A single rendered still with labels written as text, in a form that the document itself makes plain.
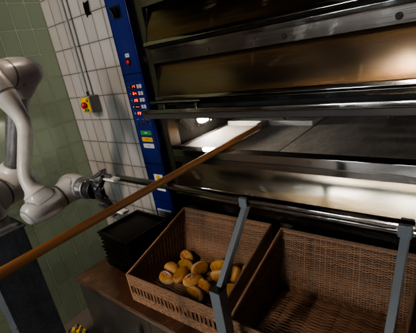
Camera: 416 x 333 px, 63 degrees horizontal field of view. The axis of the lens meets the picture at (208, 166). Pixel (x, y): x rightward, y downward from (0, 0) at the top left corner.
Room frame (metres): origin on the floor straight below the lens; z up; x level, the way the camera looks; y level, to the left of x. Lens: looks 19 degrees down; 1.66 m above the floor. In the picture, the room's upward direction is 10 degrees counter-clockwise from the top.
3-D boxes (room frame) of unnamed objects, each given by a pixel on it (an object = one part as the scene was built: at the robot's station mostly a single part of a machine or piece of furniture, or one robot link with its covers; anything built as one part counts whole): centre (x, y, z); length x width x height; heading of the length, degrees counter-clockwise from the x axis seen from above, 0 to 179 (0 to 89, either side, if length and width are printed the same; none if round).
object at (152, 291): (1.38, 0.12, 0.72); 0.56 x 0.49 x 0.28; 50
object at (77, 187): (1.35, 0.52, 1.20); 0.09 x 0.06 x 0.09; 138
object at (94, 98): (2.16, 0.65, 1.46); 0.10 x 0.07 x 0.10; 48
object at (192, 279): (1.40, 0.18, 0.62); 0.10 x 0.07 x 0.06; 100
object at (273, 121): (2.05, -0.50, 1.20); 0.55 x 0.36 x 0.03; 48
